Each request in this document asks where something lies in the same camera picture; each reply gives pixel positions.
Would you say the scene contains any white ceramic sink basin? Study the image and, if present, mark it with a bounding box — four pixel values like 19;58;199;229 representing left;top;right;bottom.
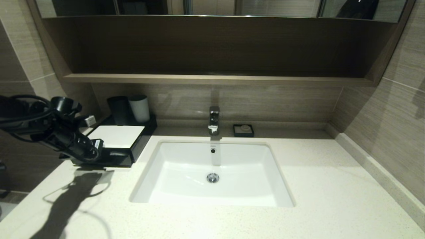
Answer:
129;140;296;208

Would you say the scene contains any black cup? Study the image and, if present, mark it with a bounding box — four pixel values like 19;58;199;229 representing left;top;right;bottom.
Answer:
107;96;131;126

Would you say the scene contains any wall mirror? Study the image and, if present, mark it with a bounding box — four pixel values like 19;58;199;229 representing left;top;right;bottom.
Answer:
35;0;409;23

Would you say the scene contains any white cup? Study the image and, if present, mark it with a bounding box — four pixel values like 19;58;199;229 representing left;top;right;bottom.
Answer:
128;95;150;123

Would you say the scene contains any brown wooden wall shelf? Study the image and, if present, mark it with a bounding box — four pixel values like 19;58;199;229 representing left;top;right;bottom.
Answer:
27;15;415;87

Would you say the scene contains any chrome faucet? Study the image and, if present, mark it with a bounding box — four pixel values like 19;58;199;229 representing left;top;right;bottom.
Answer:
208;106;220;135

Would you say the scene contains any black box with white lid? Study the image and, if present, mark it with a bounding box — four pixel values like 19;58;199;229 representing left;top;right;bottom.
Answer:
75;115;158;167

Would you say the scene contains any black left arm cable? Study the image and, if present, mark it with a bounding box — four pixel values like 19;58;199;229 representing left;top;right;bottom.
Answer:
0;95;55;135

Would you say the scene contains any black soap dish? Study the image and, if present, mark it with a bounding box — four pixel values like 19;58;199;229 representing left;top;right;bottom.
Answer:
232;124;255;137

